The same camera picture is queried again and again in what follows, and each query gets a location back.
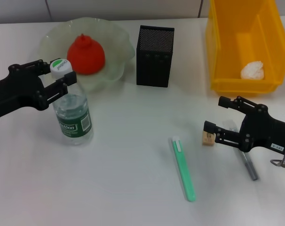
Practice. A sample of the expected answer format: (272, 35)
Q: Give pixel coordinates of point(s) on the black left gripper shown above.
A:
(18, 91)

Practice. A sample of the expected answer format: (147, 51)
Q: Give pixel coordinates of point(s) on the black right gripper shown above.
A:
(262, 129)

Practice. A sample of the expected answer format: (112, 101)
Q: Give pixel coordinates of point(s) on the beige eraser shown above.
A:
(208, 140)

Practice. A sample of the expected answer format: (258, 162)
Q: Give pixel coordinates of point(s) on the orange fruit with nub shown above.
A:
(86, 56)

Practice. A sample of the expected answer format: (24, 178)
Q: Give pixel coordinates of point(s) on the grey pen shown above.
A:
(249, 167)

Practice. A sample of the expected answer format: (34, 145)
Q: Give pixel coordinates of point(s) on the clear water bottle green label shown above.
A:
(74, 122)

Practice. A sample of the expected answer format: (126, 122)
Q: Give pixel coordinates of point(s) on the white paper ball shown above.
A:
(252, 70)

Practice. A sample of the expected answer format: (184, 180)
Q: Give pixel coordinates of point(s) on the green pen white clip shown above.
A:
(183, 169)

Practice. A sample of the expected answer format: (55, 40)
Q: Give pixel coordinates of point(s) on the pale green glass fruit plate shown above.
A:
(114, 47)

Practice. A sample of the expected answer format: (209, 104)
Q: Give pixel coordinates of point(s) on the black mesh pen holder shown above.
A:
(154, 66)

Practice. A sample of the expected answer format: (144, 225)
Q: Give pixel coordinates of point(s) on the yellow plastic storage bin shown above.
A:
(217, 70)

